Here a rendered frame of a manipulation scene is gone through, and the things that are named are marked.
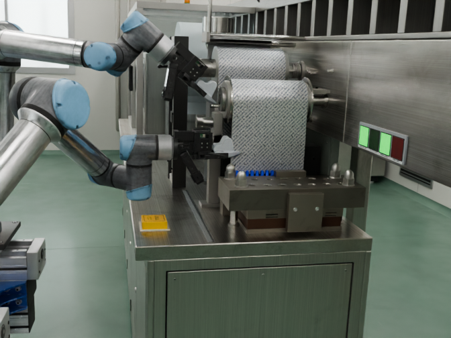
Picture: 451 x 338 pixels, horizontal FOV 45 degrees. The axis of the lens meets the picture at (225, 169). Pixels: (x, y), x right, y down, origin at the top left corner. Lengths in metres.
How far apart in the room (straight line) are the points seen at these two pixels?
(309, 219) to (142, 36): 0.71
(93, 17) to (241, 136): 5.62
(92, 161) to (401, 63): 0.88
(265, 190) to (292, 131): 0.27
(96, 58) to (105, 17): 5.64
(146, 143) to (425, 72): 0.78
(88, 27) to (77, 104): 5.84
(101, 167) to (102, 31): 5.57
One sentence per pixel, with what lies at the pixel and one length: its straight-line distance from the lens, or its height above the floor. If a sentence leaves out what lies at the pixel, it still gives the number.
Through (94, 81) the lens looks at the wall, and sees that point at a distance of 7.18.
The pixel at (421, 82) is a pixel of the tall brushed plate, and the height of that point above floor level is 1.35.
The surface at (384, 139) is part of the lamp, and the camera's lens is 1.44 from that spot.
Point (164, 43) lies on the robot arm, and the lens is 1.65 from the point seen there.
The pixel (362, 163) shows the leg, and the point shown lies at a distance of 1.97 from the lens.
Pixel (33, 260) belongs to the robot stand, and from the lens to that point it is 1.81.
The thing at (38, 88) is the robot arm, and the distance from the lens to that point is 1.37.
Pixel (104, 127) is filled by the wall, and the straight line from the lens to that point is 7.24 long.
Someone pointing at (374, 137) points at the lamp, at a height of 1.19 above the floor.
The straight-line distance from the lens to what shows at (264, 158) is 1.70.
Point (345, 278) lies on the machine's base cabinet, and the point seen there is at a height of 0.78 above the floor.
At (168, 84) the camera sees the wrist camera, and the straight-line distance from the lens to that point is 1.66.
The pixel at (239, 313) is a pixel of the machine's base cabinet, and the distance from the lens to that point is 1.56.
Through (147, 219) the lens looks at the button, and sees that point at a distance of 1.57.
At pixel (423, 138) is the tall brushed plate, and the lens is 1.30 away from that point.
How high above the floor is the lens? 1.40
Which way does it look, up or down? 12 degrees down
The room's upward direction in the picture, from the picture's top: 2 degrees clockwise
